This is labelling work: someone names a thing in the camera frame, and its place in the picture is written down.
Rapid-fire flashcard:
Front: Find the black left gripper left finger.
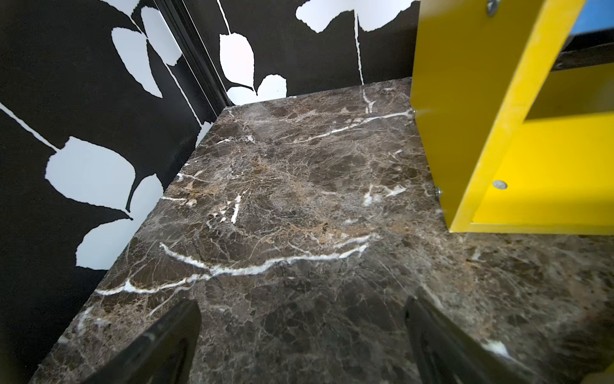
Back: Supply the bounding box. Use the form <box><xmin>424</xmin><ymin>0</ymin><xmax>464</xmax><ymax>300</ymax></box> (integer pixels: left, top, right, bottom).
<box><xmin>84</xmin><ymin>299</ymin><xmax>201</xmax><ymax>383</ymax></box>

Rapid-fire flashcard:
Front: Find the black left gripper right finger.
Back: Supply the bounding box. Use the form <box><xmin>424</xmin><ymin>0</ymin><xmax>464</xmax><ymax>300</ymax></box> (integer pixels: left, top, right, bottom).
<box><xmin>404</xmin><ymin>296</ymin><xmax>526</xmax><ymax>384</ymax></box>

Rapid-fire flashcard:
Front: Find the yellow two-tier toy shelf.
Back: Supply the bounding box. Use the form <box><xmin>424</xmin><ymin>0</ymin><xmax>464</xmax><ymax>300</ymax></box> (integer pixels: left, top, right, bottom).
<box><xmin>411</xmin><ymin>1</ymin><xmax>613</xmax><ymax>235</ymax></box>

